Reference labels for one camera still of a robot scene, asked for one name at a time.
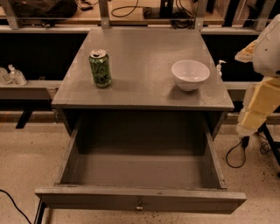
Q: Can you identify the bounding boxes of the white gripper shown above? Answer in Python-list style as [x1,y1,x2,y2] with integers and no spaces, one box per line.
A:
[234,14,280,137]

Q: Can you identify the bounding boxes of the green soda can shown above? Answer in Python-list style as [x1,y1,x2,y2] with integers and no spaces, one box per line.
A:
[88,49,111,88]

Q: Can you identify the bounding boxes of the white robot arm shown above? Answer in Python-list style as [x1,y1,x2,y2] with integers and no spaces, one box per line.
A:
[234,15,280,137]

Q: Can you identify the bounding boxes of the open grey top drawer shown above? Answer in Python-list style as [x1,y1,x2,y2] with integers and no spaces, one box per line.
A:
[35,111,247,214]

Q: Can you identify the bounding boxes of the metal drawer knob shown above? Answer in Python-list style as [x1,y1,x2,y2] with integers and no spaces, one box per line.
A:
[136,200,144,211]

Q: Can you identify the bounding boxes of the small white pump bottle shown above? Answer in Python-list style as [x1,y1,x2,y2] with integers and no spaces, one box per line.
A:
[216,59,227,77]

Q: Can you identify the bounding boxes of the white ceramic bowl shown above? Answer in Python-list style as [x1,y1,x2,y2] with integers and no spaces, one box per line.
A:
[171,59,210,91]

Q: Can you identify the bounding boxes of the grey cabinet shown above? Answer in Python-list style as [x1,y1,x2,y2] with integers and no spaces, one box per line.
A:
[52,27,234,137]

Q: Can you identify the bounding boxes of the clear pump bottle left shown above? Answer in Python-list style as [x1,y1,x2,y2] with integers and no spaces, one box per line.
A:
[8,65,27,86]

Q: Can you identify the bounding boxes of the black bag on shelf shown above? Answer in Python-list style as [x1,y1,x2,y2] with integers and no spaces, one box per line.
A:
[10,0,78,18]

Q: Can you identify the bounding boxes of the clear round container left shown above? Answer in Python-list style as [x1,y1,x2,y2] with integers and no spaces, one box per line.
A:
[0,67,11,84]

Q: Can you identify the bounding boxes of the black cable on floor right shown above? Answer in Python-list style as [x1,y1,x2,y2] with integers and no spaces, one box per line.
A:
[226,132,272,169]

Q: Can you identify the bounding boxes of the black cable on floor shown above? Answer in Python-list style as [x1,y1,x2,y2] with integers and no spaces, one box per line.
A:
[0,189,32,224]
[226,132,272,169]

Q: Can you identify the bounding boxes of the black cable on shelf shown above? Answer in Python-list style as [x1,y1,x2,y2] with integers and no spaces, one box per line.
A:
[110,0,147,18]

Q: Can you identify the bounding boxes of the black cable on floor left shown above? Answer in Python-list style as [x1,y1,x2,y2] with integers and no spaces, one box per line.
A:
[0,189,32,224]

